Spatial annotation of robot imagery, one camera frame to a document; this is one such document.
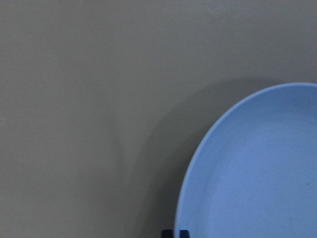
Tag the blue round plate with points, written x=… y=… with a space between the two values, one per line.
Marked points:
x=254 y=174

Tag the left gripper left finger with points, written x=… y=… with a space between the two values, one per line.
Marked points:
x=167 y=234

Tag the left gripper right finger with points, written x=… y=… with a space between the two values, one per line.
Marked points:
x=183 y=234

